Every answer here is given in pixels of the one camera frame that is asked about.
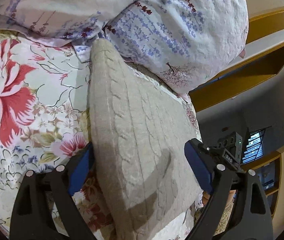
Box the window with grille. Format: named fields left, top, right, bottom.
left=242, top=129, right=266, bottom=165

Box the person's right hand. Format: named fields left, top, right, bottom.
left=202, top=190, right=237, bottom=207

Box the pink and white floral pillow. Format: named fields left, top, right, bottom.
left=0, top=0, right=250, bottom=95

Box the beige textured rug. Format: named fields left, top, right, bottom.
left=194, top=200, right=235, bottom=236

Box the grey cable knit sweater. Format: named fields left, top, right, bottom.
left=87, top=39, right=205, bottom=240

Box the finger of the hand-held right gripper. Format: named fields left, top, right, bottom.
left=203, top=144, right=226, bottom=161

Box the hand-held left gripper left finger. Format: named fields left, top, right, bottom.
left=9, top=142, right=95, bottom=240

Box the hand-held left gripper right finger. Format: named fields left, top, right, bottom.
left=184, top=139, right=274, bottom=240

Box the floral bedsheet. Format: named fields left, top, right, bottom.
left=0, top=29, right=202, bottom=240

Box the wooden wall shelf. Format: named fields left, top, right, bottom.
left=242, top=151, right=282, bottom=197

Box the wooden headboard shelf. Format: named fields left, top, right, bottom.
left=189, top=7, right=284, bottom=113

